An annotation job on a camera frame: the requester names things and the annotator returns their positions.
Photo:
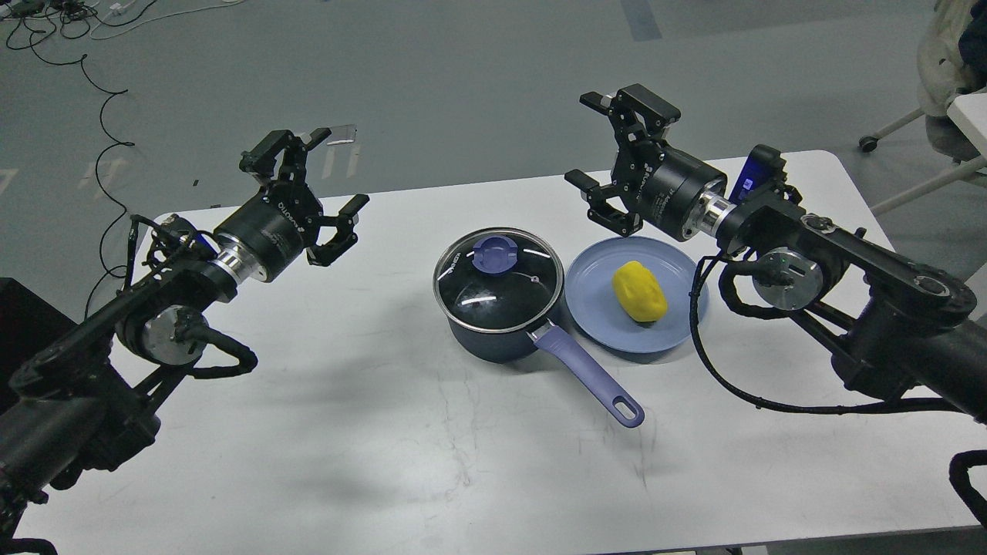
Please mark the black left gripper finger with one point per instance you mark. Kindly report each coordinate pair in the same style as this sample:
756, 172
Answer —
281, 157
345, 236

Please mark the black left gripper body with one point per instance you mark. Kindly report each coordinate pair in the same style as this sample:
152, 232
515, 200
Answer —
273, 226

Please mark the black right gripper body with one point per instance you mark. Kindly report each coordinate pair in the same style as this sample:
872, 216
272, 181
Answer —
663, 186

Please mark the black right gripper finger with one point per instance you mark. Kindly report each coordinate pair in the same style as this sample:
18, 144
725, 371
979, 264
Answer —
639, 118
600, 211

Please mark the glass lid with blue knob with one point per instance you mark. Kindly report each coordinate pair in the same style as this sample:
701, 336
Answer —
498, 279

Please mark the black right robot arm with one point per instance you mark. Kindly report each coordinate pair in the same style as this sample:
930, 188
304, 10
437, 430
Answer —
897, 331

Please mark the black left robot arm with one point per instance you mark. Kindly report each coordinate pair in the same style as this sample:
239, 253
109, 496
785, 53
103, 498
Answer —
89, 400

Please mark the yellow potato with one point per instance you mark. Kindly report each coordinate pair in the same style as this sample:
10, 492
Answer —
639, 293

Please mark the blue plate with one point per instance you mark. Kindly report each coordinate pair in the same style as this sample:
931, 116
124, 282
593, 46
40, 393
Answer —
594, 305

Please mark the silver floor plate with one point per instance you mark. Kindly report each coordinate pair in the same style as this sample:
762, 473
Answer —
341, 135

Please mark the black box at left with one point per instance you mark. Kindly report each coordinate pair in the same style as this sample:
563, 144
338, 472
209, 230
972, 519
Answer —
29, 324

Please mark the office chair with beige cloth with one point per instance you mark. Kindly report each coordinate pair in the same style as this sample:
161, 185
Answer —
950, 64

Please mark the white side table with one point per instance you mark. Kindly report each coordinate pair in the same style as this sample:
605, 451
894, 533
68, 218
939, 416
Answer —
968, 113

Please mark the dark blue pot purple handle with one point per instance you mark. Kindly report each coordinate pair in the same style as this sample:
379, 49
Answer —
548, 336

